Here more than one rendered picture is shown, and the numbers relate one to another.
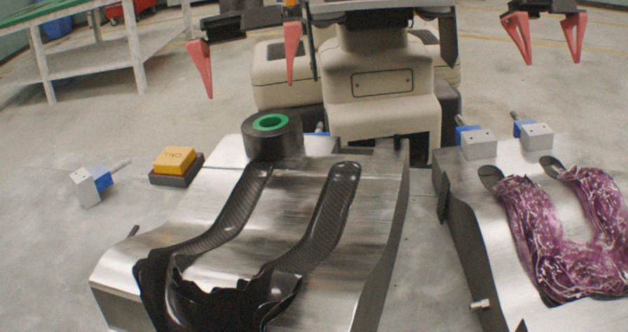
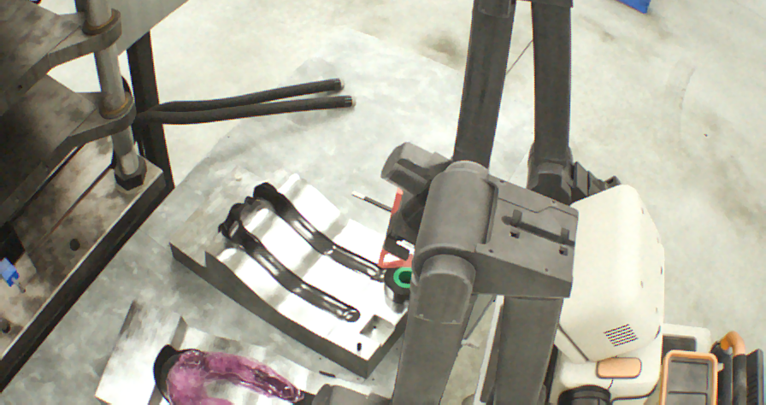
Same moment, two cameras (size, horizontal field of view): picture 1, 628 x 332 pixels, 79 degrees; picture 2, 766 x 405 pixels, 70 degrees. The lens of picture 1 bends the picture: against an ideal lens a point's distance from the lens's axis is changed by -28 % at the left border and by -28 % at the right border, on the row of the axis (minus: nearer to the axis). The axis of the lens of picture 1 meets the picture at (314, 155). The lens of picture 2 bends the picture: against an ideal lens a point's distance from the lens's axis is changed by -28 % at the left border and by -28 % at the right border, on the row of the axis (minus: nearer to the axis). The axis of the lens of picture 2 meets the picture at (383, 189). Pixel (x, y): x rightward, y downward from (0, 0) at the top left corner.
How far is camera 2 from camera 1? 1.29 m
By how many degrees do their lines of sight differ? 74
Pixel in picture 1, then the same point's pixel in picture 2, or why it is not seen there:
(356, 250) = (273, 291)
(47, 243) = not seen: hidden behind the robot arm
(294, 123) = (394, 289)
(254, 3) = (406, 217)
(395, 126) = not seen: outside the picture
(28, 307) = (344, 147)
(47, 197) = not seen: hidden behind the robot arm
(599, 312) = (159, 341)
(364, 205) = (310, 312)
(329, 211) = (319, 297)
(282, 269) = (259, 249)
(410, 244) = (314, 358)
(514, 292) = (208, 342)
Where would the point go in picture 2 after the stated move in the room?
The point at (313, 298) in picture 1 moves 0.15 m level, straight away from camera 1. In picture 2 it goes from (226, 246) to (302, 262)
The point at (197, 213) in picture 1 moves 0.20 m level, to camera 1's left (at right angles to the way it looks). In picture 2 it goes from (349, 235) to (374, 161)
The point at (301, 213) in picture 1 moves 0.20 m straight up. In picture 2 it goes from (321, 283) to (319, 215)
